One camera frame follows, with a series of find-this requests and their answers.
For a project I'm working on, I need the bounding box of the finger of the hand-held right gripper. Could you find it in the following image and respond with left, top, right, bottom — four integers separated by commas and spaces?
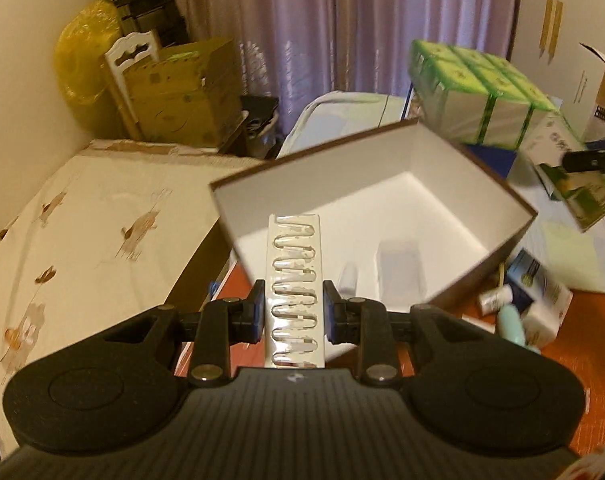
561, 136, 605, 177

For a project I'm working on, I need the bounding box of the yellow plastic bag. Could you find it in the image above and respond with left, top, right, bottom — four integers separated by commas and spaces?
54, 0, 123, 107

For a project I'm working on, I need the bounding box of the plaid cloth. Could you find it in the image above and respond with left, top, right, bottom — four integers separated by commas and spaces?
527, 200, 605, 296

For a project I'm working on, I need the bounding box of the brown cardboard box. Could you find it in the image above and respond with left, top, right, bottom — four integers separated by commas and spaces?
123, 36, 244, 147

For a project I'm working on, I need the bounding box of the brown box with white inside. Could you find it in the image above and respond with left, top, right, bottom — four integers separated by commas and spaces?
209, 118, 539, 365

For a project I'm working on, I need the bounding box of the green tissue multipack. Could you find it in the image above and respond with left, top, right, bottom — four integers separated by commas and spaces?
407, 39, 559, 151

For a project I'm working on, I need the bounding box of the stack of dark crates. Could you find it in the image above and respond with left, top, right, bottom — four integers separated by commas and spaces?
93, 0, 189, 51

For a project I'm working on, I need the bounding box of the red printed mat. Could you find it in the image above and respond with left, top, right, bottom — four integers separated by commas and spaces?
172, 260, 605, 456

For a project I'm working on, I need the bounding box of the white wardrobe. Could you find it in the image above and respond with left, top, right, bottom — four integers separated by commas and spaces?
507, 0, 605, 111

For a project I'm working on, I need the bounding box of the clear plastic blister strip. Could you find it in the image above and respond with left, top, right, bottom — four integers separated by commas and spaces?
262, 213, 327, 370

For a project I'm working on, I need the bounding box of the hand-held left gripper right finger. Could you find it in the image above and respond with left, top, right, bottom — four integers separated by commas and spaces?
322, 280, 485, 387

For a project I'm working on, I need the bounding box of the white pill bottle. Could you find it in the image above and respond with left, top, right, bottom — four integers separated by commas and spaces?
477, 285, 514, 317

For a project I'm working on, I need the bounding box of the clear plastic case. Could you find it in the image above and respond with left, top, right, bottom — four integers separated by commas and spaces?
377, 241, 428, 306

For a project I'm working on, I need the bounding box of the white wooden chair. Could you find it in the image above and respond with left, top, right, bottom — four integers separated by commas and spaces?
102, 30, 161, 141

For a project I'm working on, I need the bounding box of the bed with printed sheet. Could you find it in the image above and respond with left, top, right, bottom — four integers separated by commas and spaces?
0, 139, 270, 453

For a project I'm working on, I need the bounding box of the open white cardboard box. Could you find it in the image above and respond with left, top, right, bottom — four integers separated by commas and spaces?
569, 42, 605, 143

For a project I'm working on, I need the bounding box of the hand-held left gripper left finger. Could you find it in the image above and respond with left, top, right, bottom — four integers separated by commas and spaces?
104, 280, 266, 387

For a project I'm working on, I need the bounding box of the mint handheld fan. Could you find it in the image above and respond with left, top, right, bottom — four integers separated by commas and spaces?
497, 303, 542, 356

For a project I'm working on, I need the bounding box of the purple curtain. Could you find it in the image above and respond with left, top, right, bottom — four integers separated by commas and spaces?
163, 0, 513, 103

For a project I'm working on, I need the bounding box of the blue and white box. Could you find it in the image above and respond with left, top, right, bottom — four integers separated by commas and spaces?
503, 249, 573, 350

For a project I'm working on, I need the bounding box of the green and white carton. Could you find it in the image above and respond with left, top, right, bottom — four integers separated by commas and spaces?
520, 112, 605, 233

